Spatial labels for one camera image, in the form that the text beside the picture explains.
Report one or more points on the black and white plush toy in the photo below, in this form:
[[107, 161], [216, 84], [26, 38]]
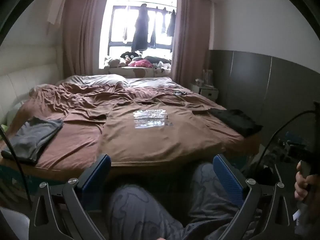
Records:
[[130, 55]]

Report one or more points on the pink curtain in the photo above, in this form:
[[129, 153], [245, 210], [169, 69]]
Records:
[[190, 40], [85, 30]]

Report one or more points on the crumpled brown blanket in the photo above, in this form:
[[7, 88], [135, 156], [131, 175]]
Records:
[[82, 97]]

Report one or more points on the small dark phone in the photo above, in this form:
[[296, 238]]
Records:
[[180, 93]]

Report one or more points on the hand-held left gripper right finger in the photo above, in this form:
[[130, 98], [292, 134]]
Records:
[[228, 177]]

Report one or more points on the dark hanging shirt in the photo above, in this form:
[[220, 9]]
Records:
[[171, 23]]

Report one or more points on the person's grey patterned pants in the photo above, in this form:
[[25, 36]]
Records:
[[140, 212]]

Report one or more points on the white padded headboard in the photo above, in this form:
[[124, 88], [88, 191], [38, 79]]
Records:
[[27, 80]]

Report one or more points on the window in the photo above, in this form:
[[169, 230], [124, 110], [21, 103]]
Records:
[[120, 25]]

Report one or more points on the bed with brown sheet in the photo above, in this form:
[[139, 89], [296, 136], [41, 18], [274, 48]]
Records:
[[80, 140]]

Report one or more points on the beige plush toy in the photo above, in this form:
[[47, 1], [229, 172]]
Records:
[[115, 62]]

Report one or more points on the spotted plush toy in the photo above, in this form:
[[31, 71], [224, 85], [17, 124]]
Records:
[[161, 67]]

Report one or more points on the dark hanging jacket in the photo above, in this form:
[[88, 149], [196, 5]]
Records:
[[140, 30]]

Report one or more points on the white nightstand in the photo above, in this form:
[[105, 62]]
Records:
[[206, 93]]

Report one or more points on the grey folded clothes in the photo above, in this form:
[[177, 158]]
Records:
[[32, 137]]

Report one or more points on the black folded clothes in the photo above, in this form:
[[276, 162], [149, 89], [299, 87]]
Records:
[[236, 121]]

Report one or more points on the boxes on nightstand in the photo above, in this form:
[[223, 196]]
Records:
[[208, 77]]

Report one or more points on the person's right hand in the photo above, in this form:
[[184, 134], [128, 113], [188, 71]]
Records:
[[306, 190]]

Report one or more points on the pale hanging cloth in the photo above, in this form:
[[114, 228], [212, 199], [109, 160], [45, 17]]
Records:
[[56, 2]]

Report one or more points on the small green object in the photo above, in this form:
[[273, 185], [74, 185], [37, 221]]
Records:
[[3, 127]]

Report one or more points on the brown printed t-shirt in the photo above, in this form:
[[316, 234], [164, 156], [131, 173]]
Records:
[[150, 135]]

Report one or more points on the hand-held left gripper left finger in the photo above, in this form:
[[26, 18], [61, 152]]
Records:
[[100, 172]]

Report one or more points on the pink plush toy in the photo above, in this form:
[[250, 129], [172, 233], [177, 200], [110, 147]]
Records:
[[140, 63]]

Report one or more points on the small dark hanging garment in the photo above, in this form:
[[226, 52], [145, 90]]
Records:
[[163, 22]]

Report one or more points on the grey wardrobe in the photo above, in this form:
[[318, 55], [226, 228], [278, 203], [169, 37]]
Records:
[[262, 85]]

